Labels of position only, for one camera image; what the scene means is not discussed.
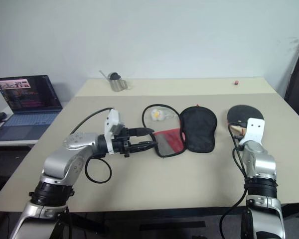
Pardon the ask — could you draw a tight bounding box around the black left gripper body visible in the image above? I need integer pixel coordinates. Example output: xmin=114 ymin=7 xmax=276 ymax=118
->
xmin=112 ymin=125 xmax=135 ymax=158

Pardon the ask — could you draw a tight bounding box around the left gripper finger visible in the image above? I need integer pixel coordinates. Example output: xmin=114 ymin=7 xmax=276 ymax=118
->
xmin=128 ymin=126 xmax=155 ymax=137
xmin=129 ymin=140 xmax=158 ymax=153

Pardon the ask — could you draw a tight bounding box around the black red paddle case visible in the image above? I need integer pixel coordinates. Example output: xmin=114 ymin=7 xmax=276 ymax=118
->
xmin=142 ymin=104 xmax=218 ymax=158

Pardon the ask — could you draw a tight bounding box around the black table tennis paddle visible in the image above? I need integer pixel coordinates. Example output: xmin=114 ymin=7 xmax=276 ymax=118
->
xmin=226 ymin=104 xmax=265 ymax=142

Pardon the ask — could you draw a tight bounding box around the yellow white small object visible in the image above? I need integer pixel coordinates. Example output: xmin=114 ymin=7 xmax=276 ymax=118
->
xmin=150 ymin=109 xmax=165 ymax=121

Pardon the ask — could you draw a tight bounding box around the steel pitcher cup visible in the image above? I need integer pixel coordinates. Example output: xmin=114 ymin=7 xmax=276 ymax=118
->
xmin=109 ymin=72 xmax=129 ymax=92

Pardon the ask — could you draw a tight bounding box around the thin clear stick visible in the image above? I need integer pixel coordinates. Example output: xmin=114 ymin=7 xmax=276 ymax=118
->
xmin=99 ymin=70 xmax=112 ymax=82

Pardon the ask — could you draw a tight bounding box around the open blue laptop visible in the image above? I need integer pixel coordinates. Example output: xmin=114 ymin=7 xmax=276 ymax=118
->
xmin=0 ymin=75 xmax=63 ymax=141

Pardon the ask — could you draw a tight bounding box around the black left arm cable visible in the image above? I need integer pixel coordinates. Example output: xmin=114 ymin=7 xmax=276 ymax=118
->
xmin=71 ymin=107 xmax=115 ymax=184

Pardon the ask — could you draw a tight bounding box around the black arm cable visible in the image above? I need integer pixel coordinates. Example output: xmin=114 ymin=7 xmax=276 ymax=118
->
xmin=71 ymin=107 xmax=115 ymax=184
xmin=219 ymin=123 xmax=250 ymax=239

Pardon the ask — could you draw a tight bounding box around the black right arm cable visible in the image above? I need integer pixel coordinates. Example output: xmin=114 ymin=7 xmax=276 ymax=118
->
xmin=219 ymin=123 xmax=250 ymax=239

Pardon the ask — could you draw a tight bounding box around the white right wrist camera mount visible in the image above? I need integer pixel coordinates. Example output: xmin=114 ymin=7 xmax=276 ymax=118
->
xmin=239 ymin=118 xmax=266 ymax=145

